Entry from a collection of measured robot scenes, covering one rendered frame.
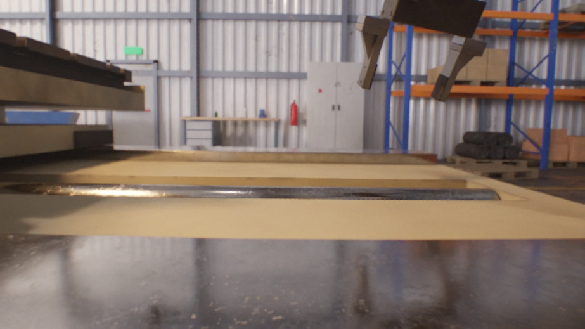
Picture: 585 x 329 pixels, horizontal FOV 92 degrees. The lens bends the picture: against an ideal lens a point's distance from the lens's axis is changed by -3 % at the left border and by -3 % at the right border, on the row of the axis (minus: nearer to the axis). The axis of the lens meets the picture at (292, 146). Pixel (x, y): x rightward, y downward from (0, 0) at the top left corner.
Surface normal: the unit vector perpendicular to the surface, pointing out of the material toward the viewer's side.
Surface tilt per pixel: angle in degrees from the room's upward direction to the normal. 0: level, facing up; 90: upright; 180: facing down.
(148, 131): 90
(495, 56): 90
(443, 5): 114
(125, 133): 90
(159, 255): 0
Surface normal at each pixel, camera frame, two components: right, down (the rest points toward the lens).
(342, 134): 0.01, 0.08
